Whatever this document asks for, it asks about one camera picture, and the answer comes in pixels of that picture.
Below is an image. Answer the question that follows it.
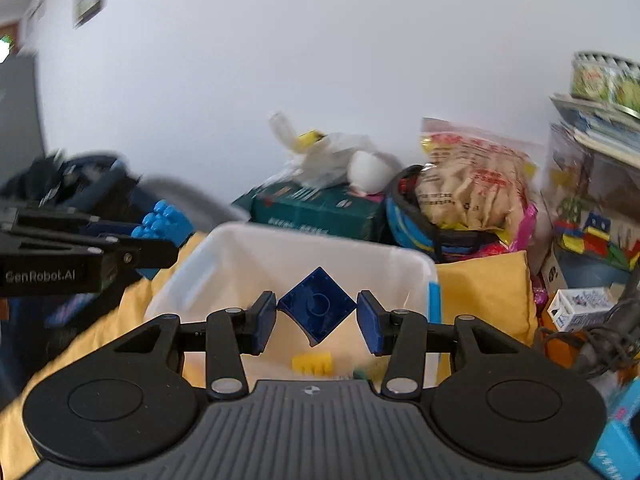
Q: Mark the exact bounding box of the clear box of toy blocks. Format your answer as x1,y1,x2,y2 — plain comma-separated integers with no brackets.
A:
541,122,639,289

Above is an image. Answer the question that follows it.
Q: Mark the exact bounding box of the dark blue square brick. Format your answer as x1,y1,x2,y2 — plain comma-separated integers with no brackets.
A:
277,266,356,347

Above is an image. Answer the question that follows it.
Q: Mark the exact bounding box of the light blue book box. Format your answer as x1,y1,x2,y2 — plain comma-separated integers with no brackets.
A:
589,378,640,480

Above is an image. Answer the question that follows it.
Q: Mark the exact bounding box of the stack of books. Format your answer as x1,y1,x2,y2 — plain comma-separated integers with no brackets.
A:
550,93,639,168

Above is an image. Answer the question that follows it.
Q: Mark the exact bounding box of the translucent white plastic bin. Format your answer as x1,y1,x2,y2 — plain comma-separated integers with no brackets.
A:
144,222,442,384

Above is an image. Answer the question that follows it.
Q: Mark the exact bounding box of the grey cabinet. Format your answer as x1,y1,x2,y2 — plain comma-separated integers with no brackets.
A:
0,55,44,182

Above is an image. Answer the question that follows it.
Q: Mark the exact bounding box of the blue black round basket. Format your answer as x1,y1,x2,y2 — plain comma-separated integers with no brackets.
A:
384,165,508,263

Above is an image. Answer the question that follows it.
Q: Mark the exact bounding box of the grey power adapter cable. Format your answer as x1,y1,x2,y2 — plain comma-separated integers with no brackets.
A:
531,259,640,380

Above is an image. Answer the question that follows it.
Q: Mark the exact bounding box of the yellow quilted cloth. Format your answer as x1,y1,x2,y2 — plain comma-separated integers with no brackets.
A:
1,252,537,479

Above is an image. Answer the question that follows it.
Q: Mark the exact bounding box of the dark green cardboard box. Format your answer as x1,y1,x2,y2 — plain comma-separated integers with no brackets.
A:
232,181,386,243

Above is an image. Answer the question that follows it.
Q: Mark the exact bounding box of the clear bag of snacks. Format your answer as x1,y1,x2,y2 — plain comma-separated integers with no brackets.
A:
416,118,538,252

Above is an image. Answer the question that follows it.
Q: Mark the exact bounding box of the orange cardboard box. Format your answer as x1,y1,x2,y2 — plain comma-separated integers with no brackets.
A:
534,312,638,384

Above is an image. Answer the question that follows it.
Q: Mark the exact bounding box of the dark blue mesh playpen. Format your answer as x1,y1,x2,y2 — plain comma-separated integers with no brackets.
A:
1,154,142,406

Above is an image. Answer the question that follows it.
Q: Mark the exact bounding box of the round printed tin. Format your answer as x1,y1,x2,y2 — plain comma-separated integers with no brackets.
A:
570,51,639,114

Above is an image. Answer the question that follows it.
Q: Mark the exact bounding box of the yellow toy brick in bin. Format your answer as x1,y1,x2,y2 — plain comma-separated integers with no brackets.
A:
291,352,334,377

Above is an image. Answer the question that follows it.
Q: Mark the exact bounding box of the white plastic bag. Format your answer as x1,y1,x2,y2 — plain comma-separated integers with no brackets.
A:
266,112,376,188

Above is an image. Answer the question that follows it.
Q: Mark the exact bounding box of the small white carton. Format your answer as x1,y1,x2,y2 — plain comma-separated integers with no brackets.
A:
547,287,615,332

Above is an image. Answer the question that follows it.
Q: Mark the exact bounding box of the light blue toy brick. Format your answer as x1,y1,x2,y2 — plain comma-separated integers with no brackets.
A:
131,200,195,249

